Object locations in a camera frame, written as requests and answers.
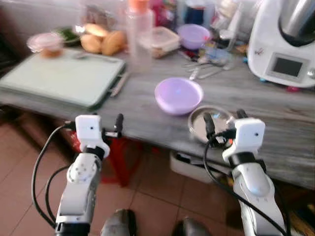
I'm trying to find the pale green cutting board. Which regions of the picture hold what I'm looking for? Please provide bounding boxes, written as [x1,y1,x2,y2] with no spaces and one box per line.
[0,49,126,110]

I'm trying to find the wooden table with grey top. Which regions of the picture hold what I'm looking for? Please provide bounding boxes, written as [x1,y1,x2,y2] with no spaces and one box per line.
[0,29,315,190]

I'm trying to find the small purple plastic bowl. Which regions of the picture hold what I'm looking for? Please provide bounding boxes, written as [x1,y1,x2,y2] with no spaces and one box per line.
[177,24,211,50]

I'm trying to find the knife with white handle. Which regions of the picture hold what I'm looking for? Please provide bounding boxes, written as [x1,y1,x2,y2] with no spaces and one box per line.
[189,66,202,81]

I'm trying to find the round tub with pink lid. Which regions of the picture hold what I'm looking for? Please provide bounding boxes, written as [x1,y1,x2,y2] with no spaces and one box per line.
[27,32,64,59]

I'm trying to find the green leafy vegetables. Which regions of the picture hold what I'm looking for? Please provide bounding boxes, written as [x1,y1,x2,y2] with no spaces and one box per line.
[54,26,84,46]

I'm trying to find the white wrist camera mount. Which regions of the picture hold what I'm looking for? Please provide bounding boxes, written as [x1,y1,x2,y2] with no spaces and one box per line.
[75,115,111,157]
[222,118,266,164]

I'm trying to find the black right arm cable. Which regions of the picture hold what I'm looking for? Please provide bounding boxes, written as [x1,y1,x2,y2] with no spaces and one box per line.
[203,133,291,236]

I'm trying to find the red plastic stool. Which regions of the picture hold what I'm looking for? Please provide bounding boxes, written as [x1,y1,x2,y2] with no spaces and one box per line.
[74,135,148,187]

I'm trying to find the metal spoon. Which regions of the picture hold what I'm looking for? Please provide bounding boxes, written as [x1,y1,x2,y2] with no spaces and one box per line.
[197,66,229,80]

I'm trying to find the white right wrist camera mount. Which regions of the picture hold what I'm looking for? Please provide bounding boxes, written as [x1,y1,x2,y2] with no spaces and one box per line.
[222,118,266,164]

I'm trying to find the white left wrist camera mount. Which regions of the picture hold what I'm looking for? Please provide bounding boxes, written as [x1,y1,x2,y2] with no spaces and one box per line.
[75,115,111,157]

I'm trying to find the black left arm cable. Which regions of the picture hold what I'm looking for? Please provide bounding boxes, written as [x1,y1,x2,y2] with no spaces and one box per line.
[31,122,79,229]

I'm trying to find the brown bread roll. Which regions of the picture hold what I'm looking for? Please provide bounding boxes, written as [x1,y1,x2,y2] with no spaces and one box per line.
[80,33,103,54]
[101,30,127,56]
[84,23,110,38]

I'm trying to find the clear drinking glass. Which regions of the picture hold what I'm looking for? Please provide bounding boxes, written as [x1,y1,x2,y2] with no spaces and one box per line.
[207,47,232,64]

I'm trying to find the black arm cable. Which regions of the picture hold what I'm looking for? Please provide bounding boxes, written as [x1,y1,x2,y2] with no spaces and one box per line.
[203,133,291,236]
[31,122,79,229]

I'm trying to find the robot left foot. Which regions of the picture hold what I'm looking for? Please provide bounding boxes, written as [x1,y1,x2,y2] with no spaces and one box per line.
[100,208,137,236]

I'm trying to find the yellow and blue bag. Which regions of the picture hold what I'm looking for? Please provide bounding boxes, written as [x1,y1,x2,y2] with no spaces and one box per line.
[290,197,315,236]

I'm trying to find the clear bottle with orange cap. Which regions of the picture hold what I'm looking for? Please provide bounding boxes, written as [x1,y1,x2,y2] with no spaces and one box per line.
[126,0,154,72]

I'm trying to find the round metal dish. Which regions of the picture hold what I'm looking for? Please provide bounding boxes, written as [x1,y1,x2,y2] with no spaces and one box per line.
[188,105,236,144]

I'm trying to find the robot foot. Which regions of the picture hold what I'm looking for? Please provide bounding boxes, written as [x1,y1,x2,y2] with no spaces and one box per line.
[172,216,212,236]
[100,208,137,236]

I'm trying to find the slim knife with grey handle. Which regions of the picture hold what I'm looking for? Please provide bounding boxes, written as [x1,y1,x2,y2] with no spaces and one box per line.
[109,71,129,97]

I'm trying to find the large purple plastic bowl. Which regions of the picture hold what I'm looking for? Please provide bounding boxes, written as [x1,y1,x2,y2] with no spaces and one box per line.
[155,77,204,116]

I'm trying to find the white kitchen food processor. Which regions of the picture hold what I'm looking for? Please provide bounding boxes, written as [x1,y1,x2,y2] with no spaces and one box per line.
[247,0,315,89]

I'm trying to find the clear plastic food container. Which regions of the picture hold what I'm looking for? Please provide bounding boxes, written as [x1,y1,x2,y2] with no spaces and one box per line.
[139,26,181,59]

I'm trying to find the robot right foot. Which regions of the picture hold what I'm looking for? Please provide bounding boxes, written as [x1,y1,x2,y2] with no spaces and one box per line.
[172,216,212,236]

